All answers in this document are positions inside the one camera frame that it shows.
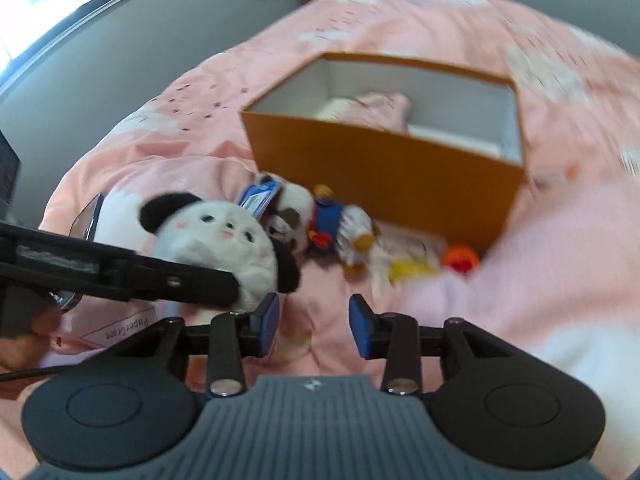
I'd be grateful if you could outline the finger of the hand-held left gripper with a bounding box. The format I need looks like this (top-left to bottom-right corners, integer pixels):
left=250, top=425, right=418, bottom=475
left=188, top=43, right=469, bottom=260
left=102, top=246, right=242, bottom=307

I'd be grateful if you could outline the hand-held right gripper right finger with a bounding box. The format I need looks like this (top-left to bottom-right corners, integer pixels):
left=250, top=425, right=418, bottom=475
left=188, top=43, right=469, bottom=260
left=348, top=293, right=508, bottom=396

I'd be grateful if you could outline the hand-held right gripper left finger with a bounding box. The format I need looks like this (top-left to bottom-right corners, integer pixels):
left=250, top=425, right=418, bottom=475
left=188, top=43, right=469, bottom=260
left=107, top=291, right=281, bottom=397

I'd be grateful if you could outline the white panda plush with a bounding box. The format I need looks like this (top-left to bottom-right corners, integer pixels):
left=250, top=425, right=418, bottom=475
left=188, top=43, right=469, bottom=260
left=139, top=192, right=302, bottom=322

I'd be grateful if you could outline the orange cardboard box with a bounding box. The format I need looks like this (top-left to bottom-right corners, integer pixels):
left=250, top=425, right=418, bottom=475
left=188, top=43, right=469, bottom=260
left=240, top=51, right=527, bottom=256

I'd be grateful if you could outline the person's left hand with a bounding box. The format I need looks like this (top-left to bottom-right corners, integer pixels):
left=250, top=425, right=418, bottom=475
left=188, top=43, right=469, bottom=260
left=0, top=306, right=64, bottom=377

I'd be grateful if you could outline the yellow toy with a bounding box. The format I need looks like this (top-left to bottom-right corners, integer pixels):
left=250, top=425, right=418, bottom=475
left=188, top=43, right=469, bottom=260
left=387, top=252, right=442, bottom=286

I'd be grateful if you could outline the clear plastic bag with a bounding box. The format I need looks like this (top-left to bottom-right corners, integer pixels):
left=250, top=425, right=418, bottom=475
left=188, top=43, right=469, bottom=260
left=47, top=192, right=167, bottom=357

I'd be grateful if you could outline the dark object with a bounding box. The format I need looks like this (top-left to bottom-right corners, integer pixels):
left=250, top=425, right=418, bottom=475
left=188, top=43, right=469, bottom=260
left=0, top=130, right=22, bottom=207

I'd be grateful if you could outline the duck plush in blue clothes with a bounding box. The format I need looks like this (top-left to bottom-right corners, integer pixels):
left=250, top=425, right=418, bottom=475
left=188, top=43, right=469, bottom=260
left=306, top=184, right=382, bottom=279

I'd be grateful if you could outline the small panda plush with tag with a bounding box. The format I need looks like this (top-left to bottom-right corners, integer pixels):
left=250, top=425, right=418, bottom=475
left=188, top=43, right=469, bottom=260
left=239, top=172, right=317, bottom=256

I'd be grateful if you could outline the orange round toy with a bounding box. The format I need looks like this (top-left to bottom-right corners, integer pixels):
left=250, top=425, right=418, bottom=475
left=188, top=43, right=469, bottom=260
left=442, top=244, right=482, bottom=276

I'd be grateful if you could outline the pink soft item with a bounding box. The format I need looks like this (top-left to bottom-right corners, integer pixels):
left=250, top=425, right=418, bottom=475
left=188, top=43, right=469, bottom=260
left=350, top=91, right=413, bottom=133

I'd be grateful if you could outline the pink printed blanket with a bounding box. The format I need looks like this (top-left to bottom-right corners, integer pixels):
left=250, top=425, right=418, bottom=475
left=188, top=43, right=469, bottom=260
left=0, top=0, right=640, bottom=480

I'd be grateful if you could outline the window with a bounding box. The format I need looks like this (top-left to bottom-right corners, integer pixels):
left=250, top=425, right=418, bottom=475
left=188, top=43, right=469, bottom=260
left=0, top=0, right=216, bottom=63

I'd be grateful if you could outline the black cable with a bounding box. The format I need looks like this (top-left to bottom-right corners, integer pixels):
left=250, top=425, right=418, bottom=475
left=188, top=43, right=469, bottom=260
left=0, top=366, right=76, bottom=387

